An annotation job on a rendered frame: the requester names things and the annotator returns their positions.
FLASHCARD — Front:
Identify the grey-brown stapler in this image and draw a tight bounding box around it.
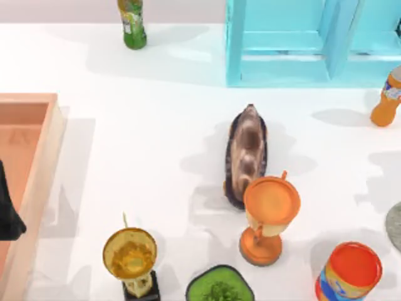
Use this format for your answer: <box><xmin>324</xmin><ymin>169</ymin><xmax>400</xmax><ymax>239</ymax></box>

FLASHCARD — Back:
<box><xmin>222</xmin><ymin>103</ymin><xmax>269</xmax><ymax>211</ymax></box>

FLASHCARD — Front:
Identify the orange trophy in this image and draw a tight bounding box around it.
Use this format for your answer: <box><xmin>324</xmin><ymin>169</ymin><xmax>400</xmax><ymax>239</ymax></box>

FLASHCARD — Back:
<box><xmin>239</xmin><ymin>170</ymin><xmax>301</xmax><ymax>267</ymax></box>

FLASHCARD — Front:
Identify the light blue rack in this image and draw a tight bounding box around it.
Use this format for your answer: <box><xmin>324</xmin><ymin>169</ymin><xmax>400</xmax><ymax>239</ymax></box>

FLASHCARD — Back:
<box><xmin>224</xmin><ymin>0</ymin><xmax>401</xmax><ymax>88</ymax></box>

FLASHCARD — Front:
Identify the gold trophy with black base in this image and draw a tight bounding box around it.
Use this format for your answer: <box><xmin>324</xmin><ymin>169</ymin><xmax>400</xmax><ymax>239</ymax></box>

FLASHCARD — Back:
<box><xmin>102</xmin><ymin>211</ymin><xmax>162</xmax><ymax>301</ymax></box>

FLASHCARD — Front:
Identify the black plant pot with greenery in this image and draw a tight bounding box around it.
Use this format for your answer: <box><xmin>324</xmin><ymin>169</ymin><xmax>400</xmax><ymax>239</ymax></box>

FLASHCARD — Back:
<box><xmin>185</xmin><ymin>264</ymin><xmax>255</xmax><ymax>301</ymax></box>

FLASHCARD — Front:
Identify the green bottle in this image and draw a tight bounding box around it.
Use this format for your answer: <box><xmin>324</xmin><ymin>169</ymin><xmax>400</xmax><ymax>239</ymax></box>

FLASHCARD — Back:
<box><xmin>117</xmin><ymin>0</ymin><xmax>148</xmax><ymax>50</ymax></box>

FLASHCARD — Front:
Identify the salmon-coloured shallow box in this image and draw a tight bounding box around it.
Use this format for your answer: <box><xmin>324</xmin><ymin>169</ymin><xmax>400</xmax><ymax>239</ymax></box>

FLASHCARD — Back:
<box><xmin>0</xmin><ymin>93</ymin><xmax>68</xmax><ymax>301</ymax></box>

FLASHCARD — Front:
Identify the orange bottle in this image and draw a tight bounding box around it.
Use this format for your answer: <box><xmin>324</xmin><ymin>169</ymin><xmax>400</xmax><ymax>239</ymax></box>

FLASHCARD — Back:
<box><xmin>370</xmin><ymin>65</ymin><xmax>401</xmax><ymax>128</ymax></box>

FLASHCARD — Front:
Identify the orange and blue can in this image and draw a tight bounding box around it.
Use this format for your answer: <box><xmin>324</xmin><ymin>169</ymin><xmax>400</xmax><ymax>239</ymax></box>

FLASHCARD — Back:
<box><xmin>315</xmin><ymin>241</ymin><xmax>383</xmax><ymax>301</ymax></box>

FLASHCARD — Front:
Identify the grey round coaster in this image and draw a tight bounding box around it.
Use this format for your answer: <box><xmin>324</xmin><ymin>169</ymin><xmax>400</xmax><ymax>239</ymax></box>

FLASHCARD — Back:
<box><xmin>385</xmin><ymin>202</ymin><xmax>401</xmax><ymax>251</ymax></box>

